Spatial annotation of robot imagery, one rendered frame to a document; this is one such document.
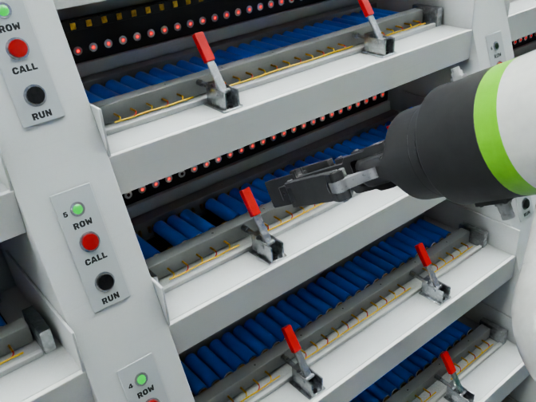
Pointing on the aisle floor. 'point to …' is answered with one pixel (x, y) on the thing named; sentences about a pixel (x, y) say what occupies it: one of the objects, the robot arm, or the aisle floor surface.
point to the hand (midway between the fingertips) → (301, 183)
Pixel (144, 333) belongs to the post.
